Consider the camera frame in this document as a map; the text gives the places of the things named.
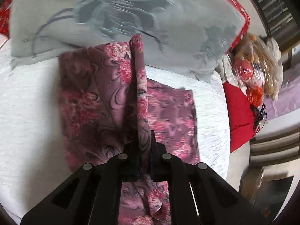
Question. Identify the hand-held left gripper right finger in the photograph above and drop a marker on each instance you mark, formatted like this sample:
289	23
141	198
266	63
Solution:
156	166

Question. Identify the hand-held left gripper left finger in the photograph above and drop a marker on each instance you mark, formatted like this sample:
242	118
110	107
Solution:
133	163

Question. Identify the maroon floral shirt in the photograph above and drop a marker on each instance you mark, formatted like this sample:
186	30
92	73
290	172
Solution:
98	89

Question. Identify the red cushion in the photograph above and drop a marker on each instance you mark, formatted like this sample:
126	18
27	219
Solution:
239	114

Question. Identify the black clip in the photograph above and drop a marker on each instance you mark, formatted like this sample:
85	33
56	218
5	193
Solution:
259	116

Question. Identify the white quilted bedspread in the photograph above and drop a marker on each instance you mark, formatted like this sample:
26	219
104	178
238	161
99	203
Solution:
30	112

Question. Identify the wooden furniture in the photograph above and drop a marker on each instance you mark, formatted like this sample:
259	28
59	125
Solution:
274	150

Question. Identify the pale printed cloth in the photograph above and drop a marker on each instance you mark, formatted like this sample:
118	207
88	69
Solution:
225	68

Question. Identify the purple cloth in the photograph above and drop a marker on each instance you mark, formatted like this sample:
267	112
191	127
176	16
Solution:
286	98

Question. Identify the grey floral pillow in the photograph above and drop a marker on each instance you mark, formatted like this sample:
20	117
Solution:
182	21

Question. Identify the plastic bag of plush toys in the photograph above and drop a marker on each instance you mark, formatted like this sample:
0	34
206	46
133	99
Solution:
260	61

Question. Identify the red floral quilt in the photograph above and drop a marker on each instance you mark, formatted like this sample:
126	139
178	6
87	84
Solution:
236	7

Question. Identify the window railing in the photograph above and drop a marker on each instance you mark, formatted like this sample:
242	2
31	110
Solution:
274	11

